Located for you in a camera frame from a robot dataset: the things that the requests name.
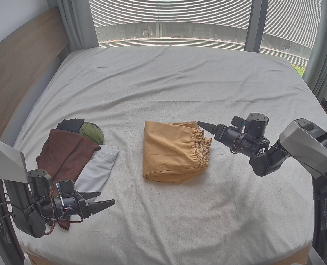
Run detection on grey-green curtain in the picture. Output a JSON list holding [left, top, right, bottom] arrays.
[[301, 0, 327, 101], [45, 0, 99, 52]]

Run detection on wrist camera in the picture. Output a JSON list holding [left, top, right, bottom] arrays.
[[55, 179, 76, 199], [231, 116, 246, 130]]

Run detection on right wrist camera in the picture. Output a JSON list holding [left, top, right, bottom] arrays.
[[231, 116, 246, 130]]

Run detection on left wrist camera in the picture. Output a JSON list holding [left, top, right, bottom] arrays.
[[55, 179, 76, 199]]

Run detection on brown garment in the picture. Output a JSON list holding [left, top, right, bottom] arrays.
[[37, 129, 101, 231]]

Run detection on black garment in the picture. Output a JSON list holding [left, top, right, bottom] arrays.
[[56, 118, 85, 135]]

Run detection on window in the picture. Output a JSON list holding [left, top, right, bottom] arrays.
[[87, 0, 322, 66]]

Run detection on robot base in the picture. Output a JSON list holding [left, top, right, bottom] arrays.
[[307, 246, 322, 265]]

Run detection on white garment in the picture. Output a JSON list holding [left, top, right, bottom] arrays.
[[75, 145, 120, 193]]

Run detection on tan drawstring shorts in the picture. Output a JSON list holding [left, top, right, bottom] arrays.
[[143, 120, 213, 184]]

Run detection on bed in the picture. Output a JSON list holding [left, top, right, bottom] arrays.
[[0, 6, 327, 265]]

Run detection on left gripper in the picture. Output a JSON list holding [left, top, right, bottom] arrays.
[[53, 191, 116, 221]]

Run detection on green garment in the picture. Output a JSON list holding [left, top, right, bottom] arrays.
[[79, 123, 104, 145]]

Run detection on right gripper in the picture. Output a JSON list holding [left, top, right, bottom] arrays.
[[214, 123, 248, 149]]

